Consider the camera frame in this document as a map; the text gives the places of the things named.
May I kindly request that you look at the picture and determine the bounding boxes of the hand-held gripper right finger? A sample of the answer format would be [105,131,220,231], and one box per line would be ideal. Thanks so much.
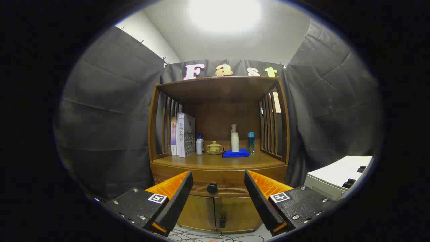
[244,170,338,237]

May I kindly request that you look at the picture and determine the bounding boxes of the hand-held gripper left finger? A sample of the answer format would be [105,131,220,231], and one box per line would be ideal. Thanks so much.
[95,170,194,237]

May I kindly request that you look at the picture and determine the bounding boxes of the wooden drawer with black knob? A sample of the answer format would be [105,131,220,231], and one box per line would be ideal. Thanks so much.
[150,163,288,198]

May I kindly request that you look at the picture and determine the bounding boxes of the wooden cabinet door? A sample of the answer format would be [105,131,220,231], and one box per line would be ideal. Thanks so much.
[177,195,215,232]
[214,197,262,233]

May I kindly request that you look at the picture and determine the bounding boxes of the wooden countertop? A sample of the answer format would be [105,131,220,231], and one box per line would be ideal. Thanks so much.
[151,151,286,170]

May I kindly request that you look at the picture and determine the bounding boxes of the wooden cabinet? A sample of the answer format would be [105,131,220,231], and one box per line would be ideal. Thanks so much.
[148,76,290,234]

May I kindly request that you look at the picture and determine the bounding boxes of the blue folded cloth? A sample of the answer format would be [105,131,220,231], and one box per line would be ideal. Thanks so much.
[222,149,250,158]

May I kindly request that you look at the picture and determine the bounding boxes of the purple book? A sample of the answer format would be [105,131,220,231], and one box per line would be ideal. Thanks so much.
[171,116,177,155]

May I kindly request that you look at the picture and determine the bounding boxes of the white pump bottle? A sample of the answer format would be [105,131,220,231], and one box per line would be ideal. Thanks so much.
[230,124,240,152]

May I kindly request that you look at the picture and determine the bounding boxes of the yellow lidded teacup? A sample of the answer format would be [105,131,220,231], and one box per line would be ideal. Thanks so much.
[206,141,223,155]

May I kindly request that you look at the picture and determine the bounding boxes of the white book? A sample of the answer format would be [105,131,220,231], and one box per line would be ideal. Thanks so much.
[176,113,196,158]

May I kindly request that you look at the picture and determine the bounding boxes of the white storage unit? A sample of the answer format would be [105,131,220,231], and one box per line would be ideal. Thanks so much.
[304,155,373,201]

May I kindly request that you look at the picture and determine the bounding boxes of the black backdrop cloth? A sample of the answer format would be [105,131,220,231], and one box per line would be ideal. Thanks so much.
[54,20,383,202]

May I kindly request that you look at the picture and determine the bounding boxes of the black floor cables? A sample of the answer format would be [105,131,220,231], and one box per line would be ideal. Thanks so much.
[168,225,266,242]

